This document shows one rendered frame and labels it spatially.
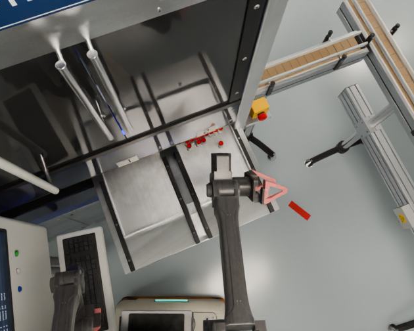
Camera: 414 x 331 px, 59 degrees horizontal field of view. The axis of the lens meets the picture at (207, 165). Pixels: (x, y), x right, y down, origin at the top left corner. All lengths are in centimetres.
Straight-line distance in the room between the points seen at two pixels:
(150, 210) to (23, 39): 100
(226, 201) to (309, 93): 199
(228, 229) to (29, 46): 57
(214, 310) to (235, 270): 133
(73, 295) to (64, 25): 68
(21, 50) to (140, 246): 101
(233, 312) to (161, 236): 80
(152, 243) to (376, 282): 162
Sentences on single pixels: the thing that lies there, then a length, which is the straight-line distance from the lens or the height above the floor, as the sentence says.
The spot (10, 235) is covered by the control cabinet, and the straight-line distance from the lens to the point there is 144.
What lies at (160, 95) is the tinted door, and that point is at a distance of 109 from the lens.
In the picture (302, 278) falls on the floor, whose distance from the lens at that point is 253.
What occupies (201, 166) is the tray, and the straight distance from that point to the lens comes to 160.
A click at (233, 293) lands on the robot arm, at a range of 83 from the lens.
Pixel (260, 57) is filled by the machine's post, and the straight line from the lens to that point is 113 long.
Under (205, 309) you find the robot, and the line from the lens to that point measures 217.
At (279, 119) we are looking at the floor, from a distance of 269.
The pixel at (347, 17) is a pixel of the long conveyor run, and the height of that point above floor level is 90.
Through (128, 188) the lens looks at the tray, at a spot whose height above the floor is 88.
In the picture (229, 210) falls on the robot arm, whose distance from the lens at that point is 91.
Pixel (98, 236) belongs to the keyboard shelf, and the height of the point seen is 80.
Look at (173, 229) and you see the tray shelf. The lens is 156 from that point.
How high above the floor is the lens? 243
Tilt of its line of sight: 75 degrees down
